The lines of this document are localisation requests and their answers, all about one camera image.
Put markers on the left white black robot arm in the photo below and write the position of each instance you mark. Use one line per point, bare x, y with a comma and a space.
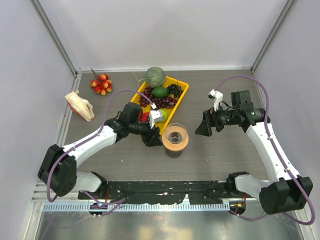
59, 169

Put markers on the green melon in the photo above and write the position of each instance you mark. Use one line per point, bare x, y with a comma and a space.
155, 77

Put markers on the red yellow cherry bunch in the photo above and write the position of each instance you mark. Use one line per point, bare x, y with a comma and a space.
101, 84

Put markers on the dark green lime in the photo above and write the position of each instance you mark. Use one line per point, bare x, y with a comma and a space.
160, 92

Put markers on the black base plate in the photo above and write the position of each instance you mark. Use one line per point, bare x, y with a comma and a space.
164, 192

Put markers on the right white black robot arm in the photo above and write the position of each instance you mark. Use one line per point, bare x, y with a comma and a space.
286, 190

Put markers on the clear glass ribbed dripper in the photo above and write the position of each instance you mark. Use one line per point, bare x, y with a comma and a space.
175, 133

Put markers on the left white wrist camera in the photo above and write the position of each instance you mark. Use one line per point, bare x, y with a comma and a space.
155, 115

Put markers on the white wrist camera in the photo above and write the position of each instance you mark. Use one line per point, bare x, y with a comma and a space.
217, 98
155, 115

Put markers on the black grape bunch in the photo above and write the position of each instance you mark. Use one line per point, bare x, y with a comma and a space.
175, 90

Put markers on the red grape bunch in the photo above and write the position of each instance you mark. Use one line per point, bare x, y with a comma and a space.
167, 102

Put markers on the yellow plastic tray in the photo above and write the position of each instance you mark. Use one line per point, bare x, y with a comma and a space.
146, 107

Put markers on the white slotted cable duct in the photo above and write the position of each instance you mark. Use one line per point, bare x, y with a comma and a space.
90, 206

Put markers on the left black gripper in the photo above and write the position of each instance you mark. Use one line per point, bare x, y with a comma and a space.
152, 137

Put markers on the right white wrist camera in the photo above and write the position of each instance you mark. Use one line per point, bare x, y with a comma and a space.
217, 98

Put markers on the light green apple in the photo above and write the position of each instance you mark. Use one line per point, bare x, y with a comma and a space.
165, 115

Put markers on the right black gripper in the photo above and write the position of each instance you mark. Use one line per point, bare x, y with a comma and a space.
210, 119

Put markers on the red apple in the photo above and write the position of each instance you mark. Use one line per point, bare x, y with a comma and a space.
143, 117

